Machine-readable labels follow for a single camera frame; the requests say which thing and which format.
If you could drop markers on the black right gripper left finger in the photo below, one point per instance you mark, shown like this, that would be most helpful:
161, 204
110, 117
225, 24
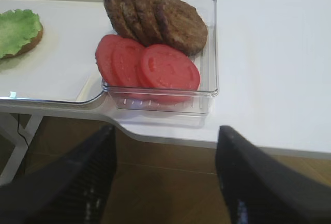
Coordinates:
72, 189

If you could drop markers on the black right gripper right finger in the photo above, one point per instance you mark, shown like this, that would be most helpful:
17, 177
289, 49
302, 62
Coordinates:
259, 189

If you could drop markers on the red tomato slice front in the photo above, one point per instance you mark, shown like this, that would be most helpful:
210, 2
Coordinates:
161, 66

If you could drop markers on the red tomato slice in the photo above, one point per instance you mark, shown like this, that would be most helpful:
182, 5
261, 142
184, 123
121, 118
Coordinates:
103, 57
125, 59
161, 66

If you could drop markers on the green lettuce leaf on bun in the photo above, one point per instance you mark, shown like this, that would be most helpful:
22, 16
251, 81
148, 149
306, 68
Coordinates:
18, 27

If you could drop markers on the white table leg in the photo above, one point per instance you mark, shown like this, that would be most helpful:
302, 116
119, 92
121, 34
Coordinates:
21, 138

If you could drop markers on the clear patty and tomato container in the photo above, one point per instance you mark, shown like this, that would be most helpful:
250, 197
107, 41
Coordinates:
173, 100

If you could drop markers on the white metal tray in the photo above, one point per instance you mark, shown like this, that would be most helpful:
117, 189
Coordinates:
64, 89

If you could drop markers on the red tomato slice back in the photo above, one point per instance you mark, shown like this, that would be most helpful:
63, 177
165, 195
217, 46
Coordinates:
103, 57

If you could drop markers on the red tomato slice middle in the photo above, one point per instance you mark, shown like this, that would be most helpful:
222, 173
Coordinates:
125, 59

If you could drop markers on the bottom bun on tray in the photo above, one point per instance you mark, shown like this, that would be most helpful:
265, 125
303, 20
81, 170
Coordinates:
29, 46

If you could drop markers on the brown meat patty front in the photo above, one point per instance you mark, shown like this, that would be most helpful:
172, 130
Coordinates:
181, 26

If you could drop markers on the brown meat patty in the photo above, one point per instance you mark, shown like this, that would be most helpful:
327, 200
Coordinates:
181, 26
133, 21
149, 24
115, 14

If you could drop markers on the brown meat patty back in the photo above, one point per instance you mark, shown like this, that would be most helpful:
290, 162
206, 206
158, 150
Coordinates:
115, 14

